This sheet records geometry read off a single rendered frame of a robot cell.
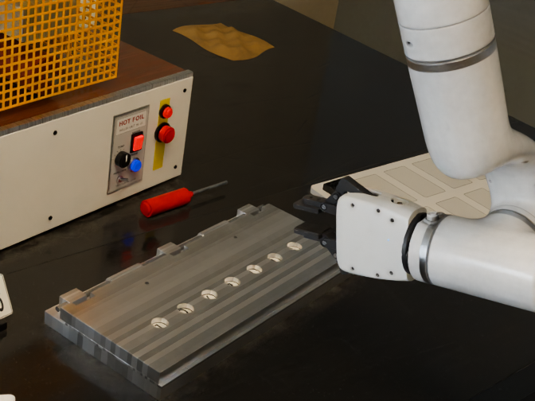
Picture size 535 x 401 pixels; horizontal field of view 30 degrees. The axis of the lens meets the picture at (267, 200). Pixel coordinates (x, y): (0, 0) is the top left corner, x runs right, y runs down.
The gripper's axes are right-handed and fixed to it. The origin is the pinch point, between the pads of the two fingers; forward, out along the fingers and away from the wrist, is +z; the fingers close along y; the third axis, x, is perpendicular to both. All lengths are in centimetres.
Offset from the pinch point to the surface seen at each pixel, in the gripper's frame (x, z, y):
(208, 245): 4.5, 21.8, 10.7
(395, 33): 241, 129, 32
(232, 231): 10.5, 22.2, 10.6
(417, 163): 63, 20, 14
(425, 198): 51, 12, 16
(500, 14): 233, 82, 19
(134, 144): 9.1, 40.0, -0.5
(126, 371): -22.0, 12.7, 15.8
